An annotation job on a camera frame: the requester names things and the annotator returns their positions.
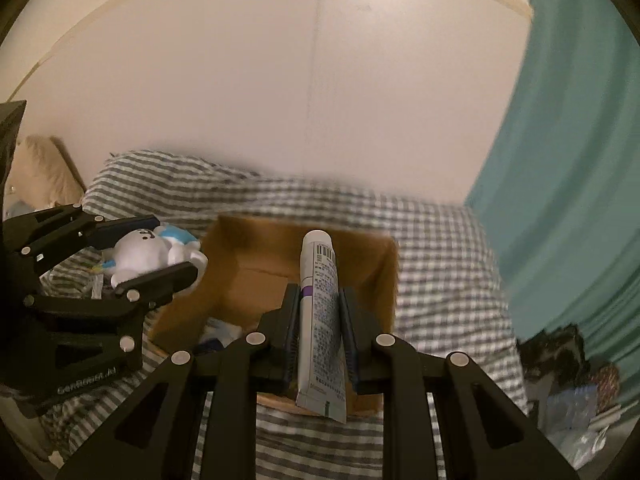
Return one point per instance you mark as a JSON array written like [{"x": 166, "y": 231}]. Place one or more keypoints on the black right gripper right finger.
[{"x": 442, "y": 414}]

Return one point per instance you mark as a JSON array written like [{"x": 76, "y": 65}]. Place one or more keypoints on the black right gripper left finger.
[{"x": 195, "y": 415}]

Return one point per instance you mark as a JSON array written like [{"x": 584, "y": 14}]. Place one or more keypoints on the beige pillow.
[{"x": 40, "y": 177}]

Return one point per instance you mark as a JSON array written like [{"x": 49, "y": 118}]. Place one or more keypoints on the white ointment tube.
[{"x": 321, "y": 380}]

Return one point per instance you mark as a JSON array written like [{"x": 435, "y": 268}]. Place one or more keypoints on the white and blue plush toy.
[{"x": 144, "y": 251}]

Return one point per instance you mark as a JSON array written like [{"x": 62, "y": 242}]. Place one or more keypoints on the teal curtain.
[{"x": 559, "y": 191}]

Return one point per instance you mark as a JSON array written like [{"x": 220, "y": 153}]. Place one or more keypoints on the open brown cardboard box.
[{"x": 251, "y": 261}]

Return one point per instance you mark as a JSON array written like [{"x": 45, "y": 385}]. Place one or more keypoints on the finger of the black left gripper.
[
  {"x": 155, "y": 289},
  {"x": 125, "y": 227}
]

